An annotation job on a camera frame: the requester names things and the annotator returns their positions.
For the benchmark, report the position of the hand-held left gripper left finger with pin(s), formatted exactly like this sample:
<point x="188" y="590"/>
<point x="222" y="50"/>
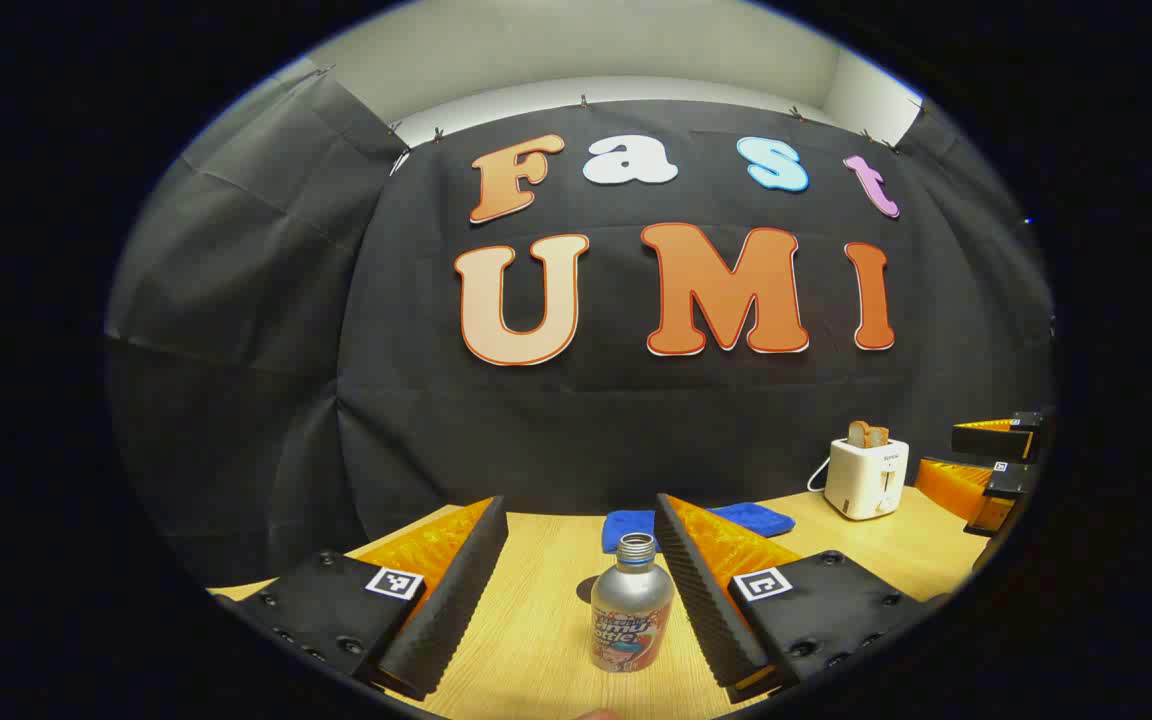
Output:
<point x="451" y="610"/>

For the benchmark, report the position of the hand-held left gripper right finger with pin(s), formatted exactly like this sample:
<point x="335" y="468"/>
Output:
<point x="701" y="600"/>

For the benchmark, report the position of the black backdrop cloth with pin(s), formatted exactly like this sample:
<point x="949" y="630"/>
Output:
<point x="636" y="420"/>

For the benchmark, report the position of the toast slice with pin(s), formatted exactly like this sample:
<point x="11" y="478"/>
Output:
<point x="858" y="434"/>
<point x="880" y="437"/>

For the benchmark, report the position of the white toaster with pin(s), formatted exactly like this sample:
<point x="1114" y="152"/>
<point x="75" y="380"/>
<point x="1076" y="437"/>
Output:
<point x="866" y="480"/>

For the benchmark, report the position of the silver water bottle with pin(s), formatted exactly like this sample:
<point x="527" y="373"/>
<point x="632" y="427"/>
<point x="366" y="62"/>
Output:
<point x="633" y="610"/>

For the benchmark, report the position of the blue cloth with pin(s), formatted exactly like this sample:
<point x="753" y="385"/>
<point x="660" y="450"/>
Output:
<point x="626" y="525"/>

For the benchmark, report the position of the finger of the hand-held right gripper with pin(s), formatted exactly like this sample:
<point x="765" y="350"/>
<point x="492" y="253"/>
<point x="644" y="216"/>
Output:
<point x="1001" y="485"/>
<point x="986" y="442"/>

